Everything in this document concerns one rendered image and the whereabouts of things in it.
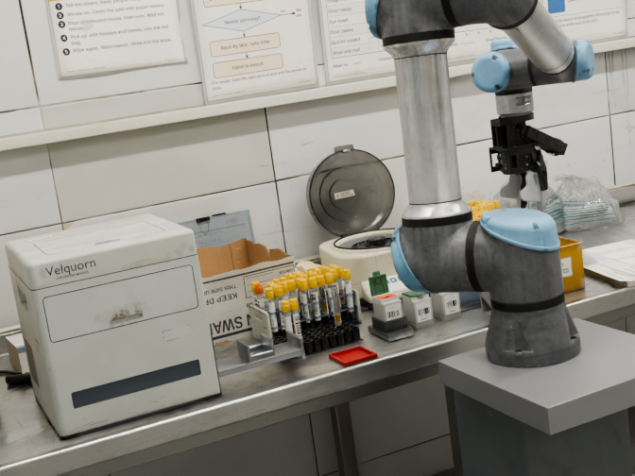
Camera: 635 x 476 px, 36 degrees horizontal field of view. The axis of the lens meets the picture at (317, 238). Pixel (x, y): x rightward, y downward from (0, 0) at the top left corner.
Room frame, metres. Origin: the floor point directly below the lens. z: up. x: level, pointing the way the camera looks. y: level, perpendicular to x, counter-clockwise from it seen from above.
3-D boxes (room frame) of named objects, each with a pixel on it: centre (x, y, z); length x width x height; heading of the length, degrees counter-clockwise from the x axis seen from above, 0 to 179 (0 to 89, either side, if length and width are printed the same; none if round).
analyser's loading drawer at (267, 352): (1.70, 0.16, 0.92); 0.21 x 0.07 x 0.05; 113
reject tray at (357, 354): (1.74, -0.03, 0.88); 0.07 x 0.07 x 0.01; 23
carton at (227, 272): (2.10, 0.22, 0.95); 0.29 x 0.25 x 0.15; 23
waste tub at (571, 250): (2.02, -0.46, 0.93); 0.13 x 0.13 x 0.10; 20
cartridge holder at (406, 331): (1.85, -0.12, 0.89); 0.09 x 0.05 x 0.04; 22
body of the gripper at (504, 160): (2.01, -0.43, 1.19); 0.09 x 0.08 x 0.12; 110
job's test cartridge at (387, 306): (1.85, -0.12, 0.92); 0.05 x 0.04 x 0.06; 22
